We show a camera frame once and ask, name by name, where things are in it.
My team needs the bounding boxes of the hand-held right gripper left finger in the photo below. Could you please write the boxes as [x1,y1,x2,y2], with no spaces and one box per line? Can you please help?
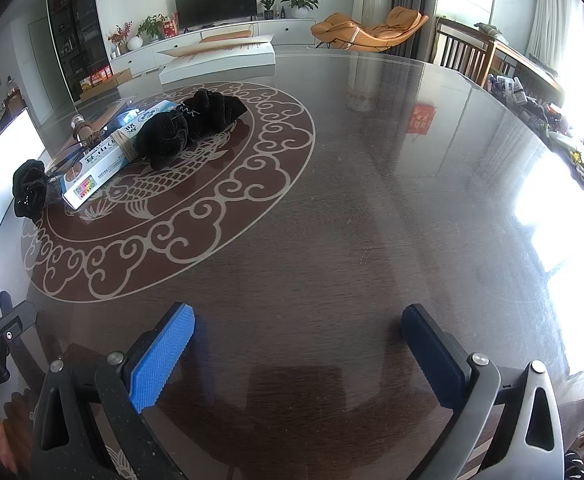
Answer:
[32,302,195,480]

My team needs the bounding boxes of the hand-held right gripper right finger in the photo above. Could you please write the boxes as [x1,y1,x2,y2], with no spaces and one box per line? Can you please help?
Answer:
[402,302,565,480]

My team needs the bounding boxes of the silver cosmetic tube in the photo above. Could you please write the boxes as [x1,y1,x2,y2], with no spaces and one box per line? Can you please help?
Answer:
[71,115,103,148]

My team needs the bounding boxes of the black rhinestone scrunchie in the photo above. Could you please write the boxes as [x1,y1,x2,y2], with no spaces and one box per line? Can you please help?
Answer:
[12,159,49,218]

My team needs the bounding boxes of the tinted glasses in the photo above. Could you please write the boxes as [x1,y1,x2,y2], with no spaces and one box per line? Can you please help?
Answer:
[46,147,88,181]

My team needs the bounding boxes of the blue and white carton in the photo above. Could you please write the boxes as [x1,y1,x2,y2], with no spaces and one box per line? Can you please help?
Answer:
[62,100,180,211]

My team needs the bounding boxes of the black velvet beaded scrunchie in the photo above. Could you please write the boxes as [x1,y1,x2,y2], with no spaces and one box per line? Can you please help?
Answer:
[139,89,249,171]

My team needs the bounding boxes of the cardboard box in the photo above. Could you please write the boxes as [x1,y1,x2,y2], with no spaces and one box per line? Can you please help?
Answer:
[79,67,133,101]

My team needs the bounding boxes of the row of small clutter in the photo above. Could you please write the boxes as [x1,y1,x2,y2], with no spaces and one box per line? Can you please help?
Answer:
[486,72,584,191]

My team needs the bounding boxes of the black display cabinet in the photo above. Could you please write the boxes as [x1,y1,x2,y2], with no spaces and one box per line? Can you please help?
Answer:
[46,0,113,103]

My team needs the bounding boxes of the white box with tan flap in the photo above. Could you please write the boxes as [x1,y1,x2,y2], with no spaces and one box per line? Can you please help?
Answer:
[158,34,277,86]

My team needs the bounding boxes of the wooden slatted chair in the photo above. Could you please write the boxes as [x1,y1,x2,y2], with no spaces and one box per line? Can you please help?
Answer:
[434,16,490,83]

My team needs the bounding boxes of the wooden side table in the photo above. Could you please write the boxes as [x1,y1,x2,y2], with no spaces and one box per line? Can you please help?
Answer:
[474,22,565,106]

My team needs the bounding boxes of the leafy potted plant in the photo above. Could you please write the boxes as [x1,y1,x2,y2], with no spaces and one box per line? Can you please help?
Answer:
[137,14,170,43]

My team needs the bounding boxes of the wooden bench with metal legs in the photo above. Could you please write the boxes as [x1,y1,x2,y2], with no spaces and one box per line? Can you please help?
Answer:
[199,27,253,43]

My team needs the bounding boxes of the orange lounge chair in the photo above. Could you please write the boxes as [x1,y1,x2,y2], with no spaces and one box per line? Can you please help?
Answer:
[310,6,430,53]

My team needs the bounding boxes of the white television cabinet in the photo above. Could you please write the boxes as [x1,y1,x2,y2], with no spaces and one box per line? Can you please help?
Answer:
[109,17,317,78]

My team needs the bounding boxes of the flat screen television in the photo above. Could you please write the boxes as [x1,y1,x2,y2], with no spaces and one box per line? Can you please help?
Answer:
[174,0,259,28]

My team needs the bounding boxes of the white sheer curtain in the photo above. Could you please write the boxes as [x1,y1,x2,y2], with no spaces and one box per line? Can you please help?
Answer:
[526,0,584,76]

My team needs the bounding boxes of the large potted green plant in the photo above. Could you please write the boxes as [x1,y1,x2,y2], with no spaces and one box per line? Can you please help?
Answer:
[279,0,325,20]

